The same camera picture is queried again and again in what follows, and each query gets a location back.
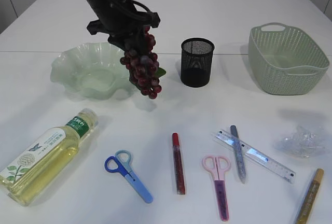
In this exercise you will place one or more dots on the pale green wavy plate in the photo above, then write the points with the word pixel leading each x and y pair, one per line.
pixel 92 70

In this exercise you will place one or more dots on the pink scissors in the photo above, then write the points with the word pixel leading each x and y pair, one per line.
pixel 217 166

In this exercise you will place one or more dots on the red glitter pen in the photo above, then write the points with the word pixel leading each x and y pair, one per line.
pixel 178 167

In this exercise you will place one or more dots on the clear plastic ruler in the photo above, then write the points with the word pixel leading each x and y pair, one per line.
pixel 223 137

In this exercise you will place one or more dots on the black mesh pen holder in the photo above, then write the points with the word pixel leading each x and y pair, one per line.
pixel 196 61

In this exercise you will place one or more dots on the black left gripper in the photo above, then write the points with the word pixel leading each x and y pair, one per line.
pixel 126 34

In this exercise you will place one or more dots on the silver glitter pen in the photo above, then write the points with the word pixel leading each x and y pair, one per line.
pixel 238 154

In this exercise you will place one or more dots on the yellow tea bottle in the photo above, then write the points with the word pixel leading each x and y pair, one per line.
pixel 36 167

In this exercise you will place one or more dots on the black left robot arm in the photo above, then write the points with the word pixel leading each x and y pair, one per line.
pixel 112 11

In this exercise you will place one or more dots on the blue scissors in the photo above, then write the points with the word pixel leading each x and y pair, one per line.
pixel 120 162

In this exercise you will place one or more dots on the green woven plastic basket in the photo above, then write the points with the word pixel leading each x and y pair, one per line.
pixel 285 60

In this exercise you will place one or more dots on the gold glitter pen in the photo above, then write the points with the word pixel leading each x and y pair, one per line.
pixel 309 199

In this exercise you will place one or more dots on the dark red grape bunch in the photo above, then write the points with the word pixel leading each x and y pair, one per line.
pixel 144 69

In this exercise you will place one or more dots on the clear plastic sheet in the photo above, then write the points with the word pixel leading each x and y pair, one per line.
pixel 304 143

